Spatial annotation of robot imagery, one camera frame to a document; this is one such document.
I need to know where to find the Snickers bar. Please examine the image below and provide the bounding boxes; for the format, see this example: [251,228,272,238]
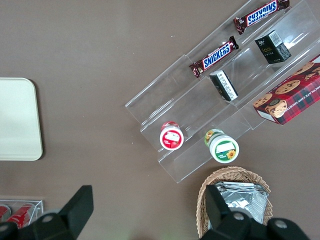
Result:
[188,35,240,79]
[232,0,291,36]

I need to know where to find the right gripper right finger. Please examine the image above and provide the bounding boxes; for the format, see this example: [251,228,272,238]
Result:
[204,184,253,240]

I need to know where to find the green lid yogurt cup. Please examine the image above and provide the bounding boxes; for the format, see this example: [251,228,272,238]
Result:
[204,128,240,164]

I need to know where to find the beige serving tray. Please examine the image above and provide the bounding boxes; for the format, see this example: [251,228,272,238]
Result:
[0,77,44,162]

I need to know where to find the clear acrylic bottle rack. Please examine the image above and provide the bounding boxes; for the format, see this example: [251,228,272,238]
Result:
[0,198,46,230]

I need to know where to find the red lid yogurt cup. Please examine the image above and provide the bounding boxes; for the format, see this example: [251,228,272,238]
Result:
[159,120,185,152]

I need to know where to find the red tartan cookie box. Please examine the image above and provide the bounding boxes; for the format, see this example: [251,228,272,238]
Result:
[252,55,320,126]

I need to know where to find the small black carton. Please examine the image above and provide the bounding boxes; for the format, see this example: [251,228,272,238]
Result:
[209,69,239,102]
[254,29,293,65]

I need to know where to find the light wicker basket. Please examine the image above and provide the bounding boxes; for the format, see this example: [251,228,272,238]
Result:
[195,166,274,240]

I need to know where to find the clear acrylic stepped shelf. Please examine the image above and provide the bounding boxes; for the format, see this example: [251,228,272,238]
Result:
[124,0,320,185]

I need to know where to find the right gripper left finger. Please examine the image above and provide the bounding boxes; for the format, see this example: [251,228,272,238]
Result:
[18,184,95,240]

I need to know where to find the silver foil packets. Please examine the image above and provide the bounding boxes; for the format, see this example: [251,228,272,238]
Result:
[212,181,270,226]

